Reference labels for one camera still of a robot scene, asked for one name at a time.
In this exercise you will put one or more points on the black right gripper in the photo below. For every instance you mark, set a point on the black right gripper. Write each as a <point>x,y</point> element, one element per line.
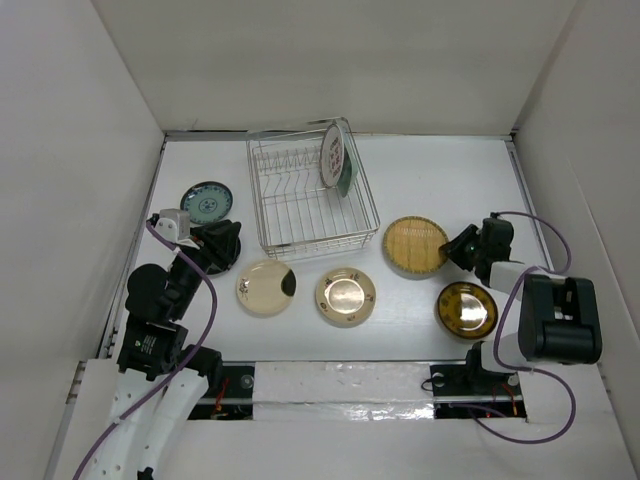
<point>458,242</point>

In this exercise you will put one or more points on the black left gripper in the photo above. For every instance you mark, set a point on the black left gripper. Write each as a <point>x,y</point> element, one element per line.
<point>205,238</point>

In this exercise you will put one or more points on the black round plate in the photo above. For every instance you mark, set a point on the black round plate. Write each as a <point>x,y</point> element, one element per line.
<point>224,246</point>

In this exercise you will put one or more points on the round woven bamboo plate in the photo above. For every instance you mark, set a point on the round woven bamboo plate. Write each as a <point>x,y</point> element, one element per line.
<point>411,245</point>

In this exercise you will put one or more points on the cream plate black patch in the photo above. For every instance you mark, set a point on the cream plate black patch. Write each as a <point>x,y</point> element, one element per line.
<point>266,288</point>

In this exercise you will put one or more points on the yellow brown patterned plate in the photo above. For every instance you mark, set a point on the yellow brown patterned plate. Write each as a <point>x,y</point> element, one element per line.
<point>467,311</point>

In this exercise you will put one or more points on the cream floral round plate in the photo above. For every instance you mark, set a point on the cream floral round plate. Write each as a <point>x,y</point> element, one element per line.
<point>345,297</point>

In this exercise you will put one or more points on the white plate red characters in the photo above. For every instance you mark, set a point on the white plate red characters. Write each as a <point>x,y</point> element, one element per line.
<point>332,155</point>

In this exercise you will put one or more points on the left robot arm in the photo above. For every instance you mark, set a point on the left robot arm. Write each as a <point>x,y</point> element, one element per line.
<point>161,378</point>

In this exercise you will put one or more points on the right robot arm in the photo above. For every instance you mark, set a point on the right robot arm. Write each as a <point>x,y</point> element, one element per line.
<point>548,318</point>

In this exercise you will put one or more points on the blue patterned round plate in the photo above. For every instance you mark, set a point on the blue patterned round plate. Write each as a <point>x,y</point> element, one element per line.
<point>207,202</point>

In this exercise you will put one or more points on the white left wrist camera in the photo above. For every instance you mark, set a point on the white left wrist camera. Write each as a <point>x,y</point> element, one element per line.
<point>173,226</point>

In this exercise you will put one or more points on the metal wire dish rack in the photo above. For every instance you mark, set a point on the metal wire dish rack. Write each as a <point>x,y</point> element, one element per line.
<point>296,215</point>

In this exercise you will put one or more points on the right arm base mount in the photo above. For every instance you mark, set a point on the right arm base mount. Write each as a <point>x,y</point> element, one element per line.
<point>486,395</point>

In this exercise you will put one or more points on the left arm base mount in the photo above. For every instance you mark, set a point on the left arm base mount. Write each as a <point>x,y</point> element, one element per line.
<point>232,398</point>

